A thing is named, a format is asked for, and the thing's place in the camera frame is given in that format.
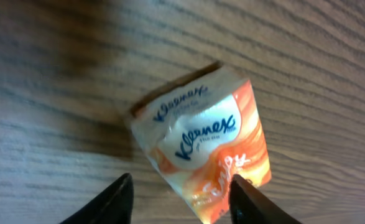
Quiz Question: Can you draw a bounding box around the small orange tissue pack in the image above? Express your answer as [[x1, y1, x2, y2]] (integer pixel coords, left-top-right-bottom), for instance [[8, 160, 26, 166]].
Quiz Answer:
[[131, 62, 271, 223]]

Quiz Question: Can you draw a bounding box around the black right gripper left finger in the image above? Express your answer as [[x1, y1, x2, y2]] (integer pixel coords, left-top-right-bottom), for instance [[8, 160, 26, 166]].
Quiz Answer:
[[61, 173, 134, 224]]

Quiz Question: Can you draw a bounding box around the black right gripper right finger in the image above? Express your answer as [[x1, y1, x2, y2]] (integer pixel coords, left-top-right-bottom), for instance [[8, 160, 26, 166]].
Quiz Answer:
[[229, 174, 301, 224]]

